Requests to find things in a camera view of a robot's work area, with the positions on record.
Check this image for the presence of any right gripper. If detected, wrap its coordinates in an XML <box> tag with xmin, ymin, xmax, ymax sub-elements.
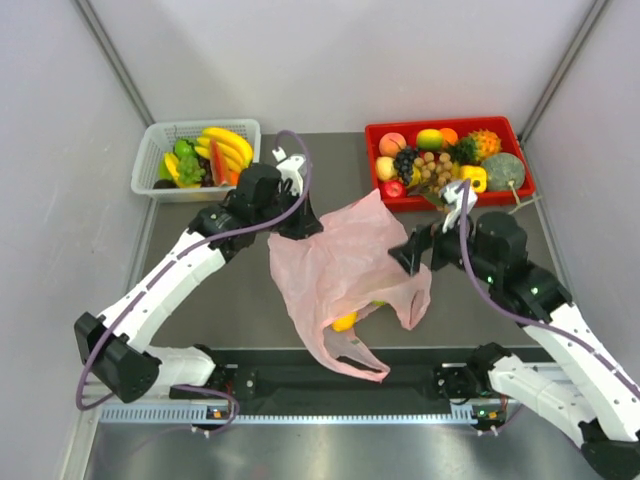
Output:
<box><xmin>388</xmin><ymin>205</ymin><xmax>499</xmax><ymax>284</ymax></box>

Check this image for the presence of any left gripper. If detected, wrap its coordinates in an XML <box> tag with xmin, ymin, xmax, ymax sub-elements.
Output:
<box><xmin>254</xmin><ymin>185</ymin><xmax>323</xmax><ymax>241</ymax></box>

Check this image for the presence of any pink plastic bag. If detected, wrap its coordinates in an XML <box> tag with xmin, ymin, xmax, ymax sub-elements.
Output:
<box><xmin>268</xmin><ymin>190</ymin><xmax>432</xmax><ymax>382</ymax></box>

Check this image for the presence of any longan bunch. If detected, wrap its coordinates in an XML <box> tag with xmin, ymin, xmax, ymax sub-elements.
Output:
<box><xmin>409</xmin><ymin>151</ymin><xmax>460</xmax><ymax>213</ymax></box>

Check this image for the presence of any yellow lemon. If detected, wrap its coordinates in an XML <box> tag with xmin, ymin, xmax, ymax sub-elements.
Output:
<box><xmin>331</xmin><ymin>312</ymin><xmax>358</xmax><ymax>333</ymax></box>

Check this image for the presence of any dark purple grape bunch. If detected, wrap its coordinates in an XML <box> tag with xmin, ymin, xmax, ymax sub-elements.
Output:
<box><xmin>393</xmin><ymin>146</ymin><xmax>419</xmax><ymax>187</ymax></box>

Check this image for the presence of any green yellow mango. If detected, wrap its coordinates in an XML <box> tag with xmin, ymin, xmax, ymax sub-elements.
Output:
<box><xmin>416</xmin><ymin>129</ymin><xmax>444</xmax><ymax>151</ymax></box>

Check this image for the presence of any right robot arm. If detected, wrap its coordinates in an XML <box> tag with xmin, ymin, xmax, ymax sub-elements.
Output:
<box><xmin>388</xmin><ymin>211</ymin><xmax>639</xmax><ymax>479</ymax></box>

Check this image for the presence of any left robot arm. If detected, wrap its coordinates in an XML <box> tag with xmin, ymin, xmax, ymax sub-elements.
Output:
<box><xmin>74</xmin><ymin>156</ymin><xmax>323</xmax><ymax>403</ymax></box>

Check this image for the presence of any orange fruit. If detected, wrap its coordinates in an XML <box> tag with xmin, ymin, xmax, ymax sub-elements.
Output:
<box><xmin>440</xmin><ymin>127</ymin><xmax>459</xmax><ymax>150</ymax></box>

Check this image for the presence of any red apple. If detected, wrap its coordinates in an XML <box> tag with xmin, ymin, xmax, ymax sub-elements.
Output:
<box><xmin>381</xmin><ymin>180</ymin><xmax>407</xmax><ymax>200</ymax></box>

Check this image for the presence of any pale yellow apple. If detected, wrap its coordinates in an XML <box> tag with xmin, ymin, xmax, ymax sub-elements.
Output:
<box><xmin>375</xmin><ymin>156</ymin><xmax>397</xmax><ymax>182</ymax></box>

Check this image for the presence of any watermelon slice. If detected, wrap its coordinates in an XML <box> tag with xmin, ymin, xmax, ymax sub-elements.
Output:
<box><xmin>209</xmin><ymin>139</ymin><xmax>231</xmax><ymax>187</ymax></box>

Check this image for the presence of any banana bunch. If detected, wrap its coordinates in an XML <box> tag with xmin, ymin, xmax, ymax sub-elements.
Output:
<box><xmin>194</xmin><ymin>127</ymin><xmax>254</xmax><ymax>186</ymax></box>

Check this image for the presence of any yellow bell pepper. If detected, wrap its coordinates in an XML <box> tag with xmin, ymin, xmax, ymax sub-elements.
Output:
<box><xmin>459</xmin><ymin>165</ymin><xmax>488</xmax><ymax>194</ymax></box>

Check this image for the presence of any pink peach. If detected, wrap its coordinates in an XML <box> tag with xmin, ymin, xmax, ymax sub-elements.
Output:
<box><xmin>378</xmin><ymin>132</ymin><xmax>407</xmax><ymax>158</ymax></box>

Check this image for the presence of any green grape bunch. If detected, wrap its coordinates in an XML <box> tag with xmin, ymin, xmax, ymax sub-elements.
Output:
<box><xmin>177</xmin><ymin>155</ymin><xmax>206</xmax><ymax>185</ymax></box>

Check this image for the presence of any green netted melon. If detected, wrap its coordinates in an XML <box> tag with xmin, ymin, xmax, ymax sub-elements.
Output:
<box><xmin>482</xmin><ymin>153</ymin><xmax>526</xmax><ymax>192</ymax></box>

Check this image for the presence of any red plastic bin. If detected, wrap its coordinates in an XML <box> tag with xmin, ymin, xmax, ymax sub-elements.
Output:
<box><xmin>364</xmin><ymin>116</ymin><xmax>536</xmax><ymax>213</ymax></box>

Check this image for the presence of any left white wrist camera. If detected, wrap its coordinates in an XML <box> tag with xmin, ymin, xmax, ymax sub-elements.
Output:
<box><xmin>272</xmin><ymin>147</ymin><xmax>307</xmax><ymax>196</ymax></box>

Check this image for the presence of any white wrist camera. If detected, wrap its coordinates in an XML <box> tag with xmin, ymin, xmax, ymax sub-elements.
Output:
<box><xmin>439</xmin><ymin>180</ymin><xmax>478</xmax><ymax>233</ymax></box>
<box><xmin>272</xmin><ymin>147</ymin><xmax>307</xmax><ymax>196</ymax></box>

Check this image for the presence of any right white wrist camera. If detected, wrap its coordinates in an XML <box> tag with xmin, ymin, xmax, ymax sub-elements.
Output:
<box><xmin>439</xmin><ymin>180</ymin><xmax>478</xmax><ymax>233</ymax></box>

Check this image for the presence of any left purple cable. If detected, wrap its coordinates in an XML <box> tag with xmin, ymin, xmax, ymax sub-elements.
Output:
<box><xmin>74</xmin><ymin>129</ymin><xmax>314</xmax><ymax>412</ymax></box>

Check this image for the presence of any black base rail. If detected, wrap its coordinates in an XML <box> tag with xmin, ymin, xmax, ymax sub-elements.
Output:
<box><xmin>159</xmin><ymin>344</ymin><xmax>551</xmax><ymax>416</ymax></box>

